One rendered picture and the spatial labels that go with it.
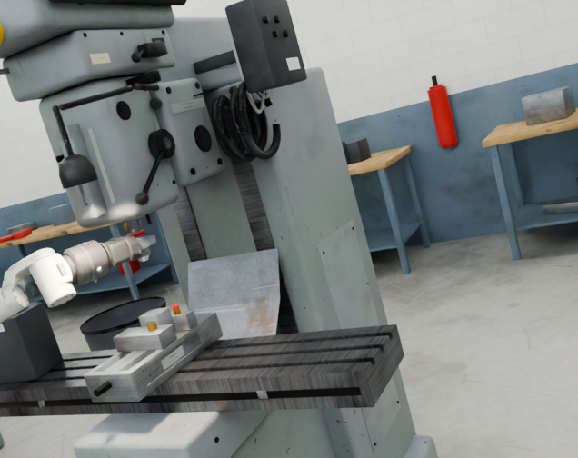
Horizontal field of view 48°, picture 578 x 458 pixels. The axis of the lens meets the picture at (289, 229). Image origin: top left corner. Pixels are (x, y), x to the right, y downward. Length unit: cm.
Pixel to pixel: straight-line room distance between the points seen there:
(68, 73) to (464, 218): 457
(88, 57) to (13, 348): 89
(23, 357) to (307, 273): 82
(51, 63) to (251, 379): 80
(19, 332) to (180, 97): 78
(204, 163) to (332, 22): 420
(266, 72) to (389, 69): 410
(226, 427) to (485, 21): 439
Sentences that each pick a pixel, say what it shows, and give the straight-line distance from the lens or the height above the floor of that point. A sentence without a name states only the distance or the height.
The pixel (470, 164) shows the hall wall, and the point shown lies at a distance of 560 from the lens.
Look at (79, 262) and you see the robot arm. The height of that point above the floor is 126.
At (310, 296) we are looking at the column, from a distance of 189.
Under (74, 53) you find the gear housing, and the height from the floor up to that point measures 168.
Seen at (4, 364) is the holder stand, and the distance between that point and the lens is 204.
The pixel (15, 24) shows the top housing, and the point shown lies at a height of 175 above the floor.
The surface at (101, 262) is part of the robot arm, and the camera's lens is 155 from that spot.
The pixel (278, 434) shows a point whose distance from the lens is 180.
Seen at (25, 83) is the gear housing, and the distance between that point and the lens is 159.
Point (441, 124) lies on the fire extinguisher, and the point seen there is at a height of 99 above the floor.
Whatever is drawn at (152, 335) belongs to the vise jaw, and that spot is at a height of 103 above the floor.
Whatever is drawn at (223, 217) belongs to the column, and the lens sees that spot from 193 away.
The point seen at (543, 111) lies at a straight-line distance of 494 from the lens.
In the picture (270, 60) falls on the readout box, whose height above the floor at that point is 158.
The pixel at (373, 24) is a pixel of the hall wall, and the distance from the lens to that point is 569.
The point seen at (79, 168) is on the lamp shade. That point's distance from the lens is 138.
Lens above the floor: 146
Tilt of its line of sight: 10 degrees down
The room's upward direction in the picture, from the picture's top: 16 degrees counter-clockwise
